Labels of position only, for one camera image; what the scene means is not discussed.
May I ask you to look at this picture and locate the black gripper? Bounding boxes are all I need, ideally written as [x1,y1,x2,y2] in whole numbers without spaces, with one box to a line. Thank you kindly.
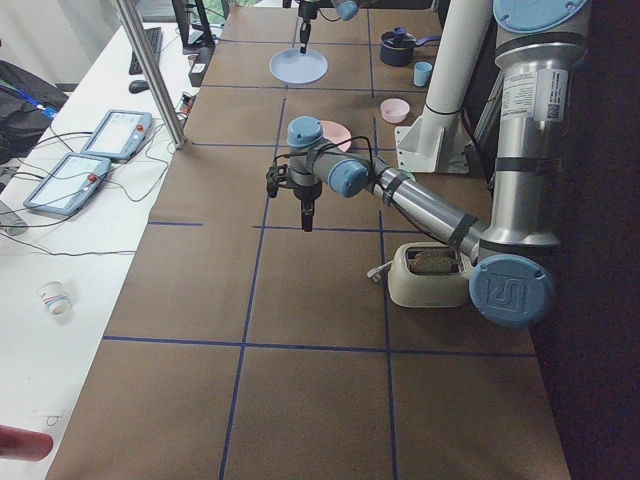
[298,0,320,54]
[293,182,321,232]

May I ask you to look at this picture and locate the blue plate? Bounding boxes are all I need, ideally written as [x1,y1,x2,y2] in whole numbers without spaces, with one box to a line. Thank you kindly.
[269,48,329,85]

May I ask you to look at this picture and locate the pink plate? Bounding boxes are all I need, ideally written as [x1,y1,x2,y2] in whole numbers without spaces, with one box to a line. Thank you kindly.
[320,120,352,152]

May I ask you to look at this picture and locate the dark blue pot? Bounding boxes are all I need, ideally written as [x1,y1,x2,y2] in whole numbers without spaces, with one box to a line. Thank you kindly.
[380,27,441,67]

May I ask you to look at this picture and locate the green bowl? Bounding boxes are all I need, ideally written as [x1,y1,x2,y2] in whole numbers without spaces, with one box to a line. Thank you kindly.
[397,168,416,182]

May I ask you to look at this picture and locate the pink bowl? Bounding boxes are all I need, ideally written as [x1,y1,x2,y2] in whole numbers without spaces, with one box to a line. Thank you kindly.
[380,98,410,124]

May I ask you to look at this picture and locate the light blue cup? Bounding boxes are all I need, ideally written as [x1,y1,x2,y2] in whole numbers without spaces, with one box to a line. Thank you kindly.
[413,61,433,87]

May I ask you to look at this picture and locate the cream toaster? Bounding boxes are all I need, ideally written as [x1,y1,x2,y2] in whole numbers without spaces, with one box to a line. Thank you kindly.
[388,242,473,308]

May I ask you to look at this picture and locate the white mounting column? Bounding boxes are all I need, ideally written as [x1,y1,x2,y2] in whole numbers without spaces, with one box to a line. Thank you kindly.
[395,0,493,174]

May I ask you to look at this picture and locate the bread slice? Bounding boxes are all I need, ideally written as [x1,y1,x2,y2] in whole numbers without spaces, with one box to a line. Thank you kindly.
[410,249,458,275]

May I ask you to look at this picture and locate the black keyboard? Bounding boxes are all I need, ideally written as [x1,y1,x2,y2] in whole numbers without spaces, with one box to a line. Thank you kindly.
[129,26,164,77]

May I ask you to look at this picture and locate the black computer mouse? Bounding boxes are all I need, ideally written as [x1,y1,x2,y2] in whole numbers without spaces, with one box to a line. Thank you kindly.
[128,80,149,94]

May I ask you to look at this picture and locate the far teach pendant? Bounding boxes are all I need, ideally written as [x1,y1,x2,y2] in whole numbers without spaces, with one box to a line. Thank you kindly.
[81,110,153,163]

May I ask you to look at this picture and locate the teach pendant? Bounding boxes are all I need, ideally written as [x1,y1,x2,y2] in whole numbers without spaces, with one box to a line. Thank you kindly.
[81,110,153,163]
[23,153,111,216]

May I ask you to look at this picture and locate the near teach pendant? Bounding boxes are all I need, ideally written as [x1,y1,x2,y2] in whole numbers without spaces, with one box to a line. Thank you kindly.
[23,153,111,216]

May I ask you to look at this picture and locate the paper cup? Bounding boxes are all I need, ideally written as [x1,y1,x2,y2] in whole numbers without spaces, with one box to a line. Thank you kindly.
[37,281,72,320]

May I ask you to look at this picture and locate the black bag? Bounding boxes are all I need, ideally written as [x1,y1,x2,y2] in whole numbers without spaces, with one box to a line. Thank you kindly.
[1,60,68,164]

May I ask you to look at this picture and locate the red cylinder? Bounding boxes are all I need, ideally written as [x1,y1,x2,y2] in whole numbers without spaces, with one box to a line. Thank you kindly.
[0,425,54,462]

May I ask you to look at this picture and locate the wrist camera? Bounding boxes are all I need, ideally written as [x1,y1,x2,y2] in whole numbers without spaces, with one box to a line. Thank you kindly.
[266,164,292,198]

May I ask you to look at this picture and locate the aluminium frame post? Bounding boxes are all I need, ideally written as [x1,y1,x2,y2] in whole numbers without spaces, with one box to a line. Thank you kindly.
[112,0,186,150]

